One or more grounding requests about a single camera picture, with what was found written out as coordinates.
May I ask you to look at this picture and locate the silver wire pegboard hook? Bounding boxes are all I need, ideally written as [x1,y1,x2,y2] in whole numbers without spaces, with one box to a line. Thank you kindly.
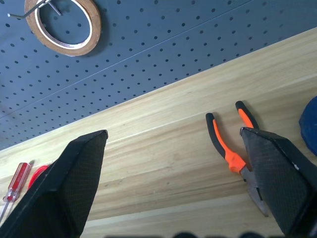
[7,0,61,19]

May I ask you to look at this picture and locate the red clear-handled screwdriver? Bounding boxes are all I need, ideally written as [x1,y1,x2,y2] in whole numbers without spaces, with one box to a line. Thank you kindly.
[0,160,35,224]

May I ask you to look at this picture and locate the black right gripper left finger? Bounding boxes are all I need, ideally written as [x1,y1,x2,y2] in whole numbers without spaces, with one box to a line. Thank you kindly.
[0,129,109,238]

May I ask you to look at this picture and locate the blue tape roll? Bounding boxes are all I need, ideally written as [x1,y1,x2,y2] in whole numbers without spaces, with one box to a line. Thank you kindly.
[298,96,317,157]

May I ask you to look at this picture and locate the red-handled scissors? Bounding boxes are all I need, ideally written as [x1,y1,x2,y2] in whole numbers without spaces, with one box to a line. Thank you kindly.
[27,163,54,190]

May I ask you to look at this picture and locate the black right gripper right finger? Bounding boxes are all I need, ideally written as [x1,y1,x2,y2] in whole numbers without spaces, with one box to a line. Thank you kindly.
[239,126,317,238]

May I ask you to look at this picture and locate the yellowish-brown tape roll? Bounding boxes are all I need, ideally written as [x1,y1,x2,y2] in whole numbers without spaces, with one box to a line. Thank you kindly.
[24,0,102,57]

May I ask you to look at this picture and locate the orange and black pliers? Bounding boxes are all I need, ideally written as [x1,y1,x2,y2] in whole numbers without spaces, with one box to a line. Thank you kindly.
[205,100,270,218]

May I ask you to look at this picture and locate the dark grey perforated pegboard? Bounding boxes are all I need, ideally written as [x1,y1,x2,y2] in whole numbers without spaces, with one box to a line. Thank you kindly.
[0,0,317,151]

